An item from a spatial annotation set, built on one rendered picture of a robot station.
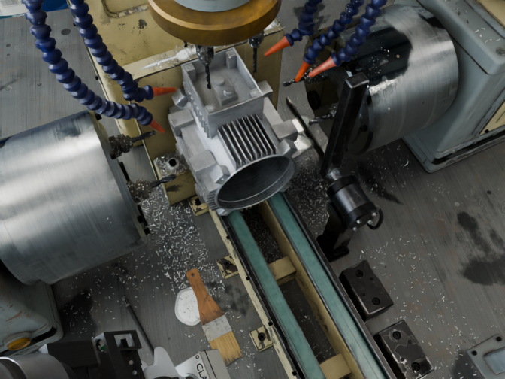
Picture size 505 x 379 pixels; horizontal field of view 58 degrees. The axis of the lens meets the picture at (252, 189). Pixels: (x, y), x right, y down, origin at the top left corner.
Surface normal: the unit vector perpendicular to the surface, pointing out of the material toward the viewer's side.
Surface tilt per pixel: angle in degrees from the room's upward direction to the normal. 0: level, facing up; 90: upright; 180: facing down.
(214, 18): 0
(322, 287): 0
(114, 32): 90
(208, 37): 90
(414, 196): 0
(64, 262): 77
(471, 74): 90
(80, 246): 69
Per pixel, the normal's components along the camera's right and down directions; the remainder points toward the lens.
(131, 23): 0.43, 0.80
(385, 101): 0.34, 0.31
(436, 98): 0.39, 0.53
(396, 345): 0.00, -0.48
